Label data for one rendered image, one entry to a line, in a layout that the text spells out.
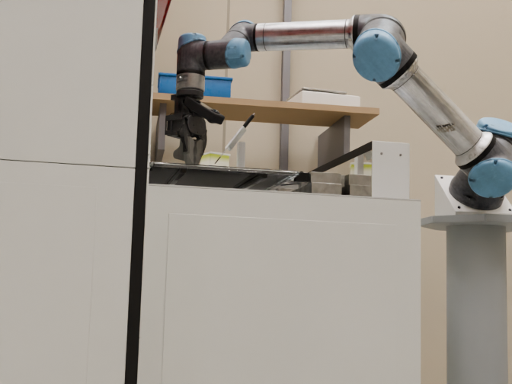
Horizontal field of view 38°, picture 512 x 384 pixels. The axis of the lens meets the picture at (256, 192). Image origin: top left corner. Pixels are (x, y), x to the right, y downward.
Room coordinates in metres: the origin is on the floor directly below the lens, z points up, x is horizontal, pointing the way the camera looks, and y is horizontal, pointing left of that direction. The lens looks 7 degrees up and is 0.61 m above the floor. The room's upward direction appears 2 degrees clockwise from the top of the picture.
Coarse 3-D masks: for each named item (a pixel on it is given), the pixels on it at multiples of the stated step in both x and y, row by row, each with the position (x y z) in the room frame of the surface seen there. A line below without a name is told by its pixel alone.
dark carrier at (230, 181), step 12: (156, 168) 1.81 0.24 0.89; (168, 168) 1.81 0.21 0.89; (156, 180) 2.01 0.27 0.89; (168, 180) 2.00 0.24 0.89; (180, 180) 2.00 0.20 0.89; (192, 180) 1.99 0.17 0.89; (204, 180) 1.98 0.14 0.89; (216, 180) 1.98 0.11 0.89; (228, 180) 1.97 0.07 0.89; (240, 180) 1.96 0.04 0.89; (264, 180) 1.95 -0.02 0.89; (276, 180) 1.94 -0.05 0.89
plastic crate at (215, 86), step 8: (160, 72) 3.40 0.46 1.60; (160, 80) 3.41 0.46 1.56; (168, 80) 3.41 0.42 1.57; (208, 80) 3.44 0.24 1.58; (216, 80) 3.45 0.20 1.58; (224, 80) 3.45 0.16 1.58; (160, 88) 3.41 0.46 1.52; (168, 88) 3.41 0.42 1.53; (208, 88) 3.44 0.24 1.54; (216, 88) 3.45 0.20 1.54; (224, 88) 3.45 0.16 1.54; (216, 96) 3.45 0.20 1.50; (224, 96) 3.45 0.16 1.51
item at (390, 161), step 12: (372, 144) 1.72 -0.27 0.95; (384, 144) 1.72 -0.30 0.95; (396, 144) 1.73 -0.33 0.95; (408, 144) 1.73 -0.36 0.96; (372, 156) 1.71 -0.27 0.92; (384, 156) 1.72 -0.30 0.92; (396, 156) 1.73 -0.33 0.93; (408, 156) 1.73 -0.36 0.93; (372, 168) 1.71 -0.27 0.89; (384, 168) 1.72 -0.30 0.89; (396, 168) 1.73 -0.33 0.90; (408, 168) 1.73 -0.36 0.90; (372, 180) 1.71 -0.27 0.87; (384, 180) 1.72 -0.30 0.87; (396, 180) 1.73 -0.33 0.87; (408, 180) 1.73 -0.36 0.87; (372, 192) 1.71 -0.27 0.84; (384, 192) 1.72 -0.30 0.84; (396, 192) 1.73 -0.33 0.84; (408, 192) 1.73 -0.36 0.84
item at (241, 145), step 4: (244, 128) 2.23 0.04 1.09; (240, 132) 2.22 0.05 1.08; (244, 132) 2.24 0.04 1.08; (236, 136) 2.22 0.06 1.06; (240, 136) 2.23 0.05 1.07; (232, 140) 2.22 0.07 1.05; (236, 140) 2.23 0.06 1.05; (228, 144) 2.22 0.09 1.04; (232, 144) 2.22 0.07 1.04; (240, 144) 2.23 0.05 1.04; (244, 144) 2.23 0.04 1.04; (228, 148) 2.24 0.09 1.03; (232, 148) 2.23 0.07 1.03; (240, 148) 2.23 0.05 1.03; (244, 148) 2.23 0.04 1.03; (240, 152) 2.23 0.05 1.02; (244, 152) 2.23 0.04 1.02; (240, 156) 2.23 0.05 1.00; (244, 156) 2.23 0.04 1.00; (240, 160) 2.23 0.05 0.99; (244, 160) 2.23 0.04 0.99; (236, 164) 2.25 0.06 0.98; (240, 164) 2.23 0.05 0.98; (244, 164) 2.23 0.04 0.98
